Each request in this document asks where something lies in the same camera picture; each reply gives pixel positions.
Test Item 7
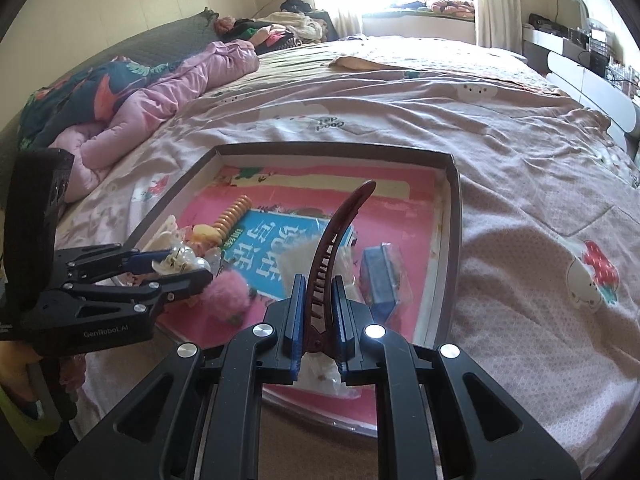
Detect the shallow cardboard box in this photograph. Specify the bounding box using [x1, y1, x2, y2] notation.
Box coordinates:
[127, 142, 461, 436]

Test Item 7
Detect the cosmetics clutter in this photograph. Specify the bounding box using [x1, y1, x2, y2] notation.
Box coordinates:
[570, 17, 640, 96]

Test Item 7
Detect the beige spiral hair tie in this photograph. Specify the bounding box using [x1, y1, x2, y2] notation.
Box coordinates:
[212, 195, 252, 233]

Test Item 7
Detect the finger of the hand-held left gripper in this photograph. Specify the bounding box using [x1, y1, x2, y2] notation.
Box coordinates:
[64, 267, 213, 322]
[55, 244, 173, 281]

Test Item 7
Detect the pearl bead hair clip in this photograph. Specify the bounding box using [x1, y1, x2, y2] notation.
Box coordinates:
[160, 245, 221, 281]

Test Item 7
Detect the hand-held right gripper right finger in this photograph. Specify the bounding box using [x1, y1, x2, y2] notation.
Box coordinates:
[332, 275, 583, 480]

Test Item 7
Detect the grey padded headboard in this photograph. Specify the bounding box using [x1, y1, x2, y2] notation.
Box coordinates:
[0, 7, 221, 171]

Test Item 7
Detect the cream curtain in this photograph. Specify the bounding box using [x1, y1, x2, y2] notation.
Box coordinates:
[332, 7, 363, 38]
[472, 0, 523, 53]

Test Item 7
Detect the beige cloth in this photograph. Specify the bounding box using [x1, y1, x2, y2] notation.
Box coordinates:
[327, 55, 411, 73]

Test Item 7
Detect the pink picture book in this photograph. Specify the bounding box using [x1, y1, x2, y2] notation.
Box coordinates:
[165, 162, 446, 426]

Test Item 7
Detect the orange patterned blanket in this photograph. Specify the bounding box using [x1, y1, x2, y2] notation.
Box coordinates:
[427, 0, 476, 16]

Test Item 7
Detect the dark red hair clip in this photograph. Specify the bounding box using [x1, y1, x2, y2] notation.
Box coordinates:
[306, 179, 377, 358]

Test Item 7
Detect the cream claw hair clip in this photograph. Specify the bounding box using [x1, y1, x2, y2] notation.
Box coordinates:
[145, 215, 183, 251]

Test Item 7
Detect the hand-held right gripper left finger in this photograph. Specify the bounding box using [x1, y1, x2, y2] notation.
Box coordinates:
[54, 274, 307, 480]

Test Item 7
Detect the pink quilt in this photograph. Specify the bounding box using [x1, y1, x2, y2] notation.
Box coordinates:
[47, 40, 261, 203]

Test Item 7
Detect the dark floral quilt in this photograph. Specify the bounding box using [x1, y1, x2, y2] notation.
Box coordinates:
[20, 57, 191, 151]

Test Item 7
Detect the clear plastic wrapper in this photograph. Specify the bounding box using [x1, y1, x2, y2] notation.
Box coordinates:
[297, 355, 366, 401]

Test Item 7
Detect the pile of clothes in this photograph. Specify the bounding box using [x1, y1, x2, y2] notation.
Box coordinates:
[215, 0, 341, 53]

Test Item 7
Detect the blue hair clip in wrapper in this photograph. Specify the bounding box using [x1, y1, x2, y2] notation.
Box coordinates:
[357, 242, 413, 323]

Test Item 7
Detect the person's left hand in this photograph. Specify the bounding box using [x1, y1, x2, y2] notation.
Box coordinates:
[0, 342, 47, 391]

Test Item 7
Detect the pink fluffy pompom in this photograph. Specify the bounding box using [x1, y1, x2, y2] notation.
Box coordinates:
[202, 270, 251, 326]

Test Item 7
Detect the white framed mirror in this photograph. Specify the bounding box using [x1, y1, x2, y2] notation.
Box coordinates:
[554, 0, 592, 26]

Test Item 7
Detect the yellow plush hair tie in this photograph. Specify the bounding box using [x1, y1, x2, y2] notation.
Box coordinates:
[192, 224, 221, 251]

